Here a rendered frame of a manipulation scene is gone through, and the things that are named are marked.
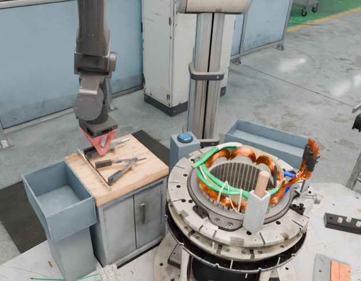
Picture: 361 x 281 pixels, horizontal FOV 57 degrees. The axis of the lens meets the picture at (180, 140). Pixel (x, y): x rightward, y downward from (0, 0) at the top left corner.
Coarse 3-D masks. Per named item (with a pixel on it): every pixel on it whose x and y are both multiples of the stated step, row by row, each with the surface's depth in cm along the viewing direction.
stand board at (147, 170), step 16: (128, 144) 92; (80, 160) 85; (96, 160) 86; (144, 160) 86; (80, 176) 80; (96, 176) 80; (128, 176) 81; (144, 176) 81; (160, 176) 84; (96, 192) 76; (112, 192) 76
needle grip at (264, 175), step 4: (260, 172) 58; (264, 172) 58; (268, 172) 58; (260, 176) 58; (264, 176) 57; (268, 176) 57; (260, 180) 58; (264, 180) 57; (268, 180) 58; (260, 184) 58; (264, 184) 58; (256, 188) 59; (260, 188) 59; (264, 188) 59; (256, 192) 60; (260, 192) 59; (264, 192) 60; (260, 196) 60
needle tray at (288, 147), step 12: (240, 120) 106; (228, 132) 101; (240, 132) 107; (252, 132) 106; (264, 132) 104; (276, 132) 102; (288, 132) 101; (252, 144) 96; (264, 144) 102; (276, 144) 102; (288, 144) 102; (300, 144) 100; (276, 156) 94; (288, 156) 92; (300, 156) 91
